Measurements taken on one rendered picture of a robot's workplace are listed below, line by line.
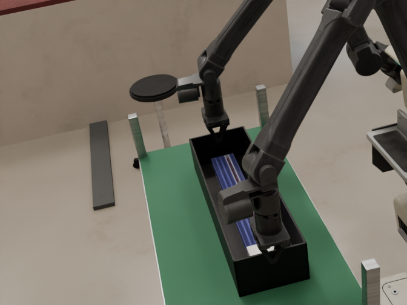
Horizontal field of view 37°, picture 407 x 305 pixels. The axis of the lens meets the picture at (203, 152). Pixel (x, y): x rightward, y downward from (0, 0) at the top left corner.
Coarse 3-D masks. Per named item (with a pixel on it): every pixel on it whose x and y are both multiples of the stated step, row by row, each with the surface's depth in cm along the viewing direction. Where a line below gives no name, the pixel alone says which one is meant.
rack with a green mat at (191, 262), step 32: (256, 96) 201; (256, 128) 206; (160, 160) 199; (192, 160) 196; (288, 160) 188; (160, 192) 184; (192, 192) 181; (288, 192) 174; (160, 224) 171; (192, 224) 169; (320, 224) 160; (160, 256) 160; (192, 256) 158; (224, 256) 156; (320, 256) 150; (192, 288) 148; (224, 288) 146; (288, 288) 143; (320, 288) 142; (352, 288) 140
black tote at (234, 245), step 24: (192, 144) 182; (216, 144) 188; (240, 144) 189; (240, 168) 186; (216, 192) 177; (216, 216) 153; (288, 216) 149; (240, 240) 158; (240, 264) 138; (264, 264) 139; (288, 264) 141; (240, 288) 142; (264, 288) 143
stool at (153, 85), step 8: (144, 80) 348; (152, 80) 347; (160, 80) 345; (168, 80) 343; (136, 88) 341; (144, 88) 340; (152, 88) 338; (160, 88) 336; (168, 88) 335; (176, 88) 337; (136, 96) 335; (144, 96) 332; (152, 96) 331; (160, 96) 331; (168, 96) 333; (160, 104) 347; (160, 112) 349; (160, 120) 352; (160, 128) 355; (168, 144) 361; (136, 160) 371; (136, 168) 375
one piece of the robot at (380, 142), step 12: (372, 132) 177; (384, 132) 176; (396, 132) 175; (372, 144) 174; (384, 144) 171; (396, 144) 170; (372, 156) 182; (384, 156) 167; (396, 156) 165; (384, 168) 185; (396, 168) 161
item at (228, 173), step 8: (216, 160) 185; (224, 160) 184; (232, 160) 184; (216, 168) 182; (224, 168) 181; (232, 168) 180; (216, 176) 182; (224, 176) 178; (232, 176) 177; (240, 176) 176; (224, 184) 174; (232, 184) 174; (240, 224) 158; (248, 224) 158; (240, 232) 155; (248, 232) 155; (248, 240) 152; (248, 248) 150; (256, 248) 150; (272, 248) 149; (248, 256) 150
